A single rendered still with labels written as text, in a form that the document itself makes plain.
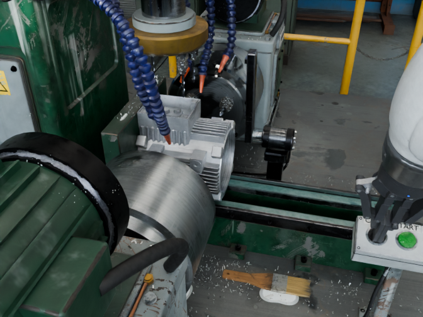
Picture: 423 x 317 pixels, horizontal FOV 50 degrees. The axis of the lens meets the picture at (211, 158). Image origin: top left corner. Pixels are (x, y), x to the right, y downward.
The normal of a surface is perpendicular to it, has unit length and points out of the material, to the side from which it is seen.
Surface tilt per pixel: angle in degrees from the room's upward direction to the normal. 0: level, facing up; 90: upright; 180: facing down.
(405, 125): 105
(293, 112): 0
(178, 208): 43
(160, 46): 90
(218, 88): 90
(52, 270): 0
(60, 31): 90
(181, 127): 90
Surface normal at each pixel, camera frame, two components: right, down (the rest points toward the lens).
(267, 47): -0.25, 0.54
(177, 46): 0.36, 0.52
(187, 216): 0.79, -0.36
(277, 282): 0.00, -0.83
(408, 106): -0.93, 0.33
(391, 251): -0.10, -0.54
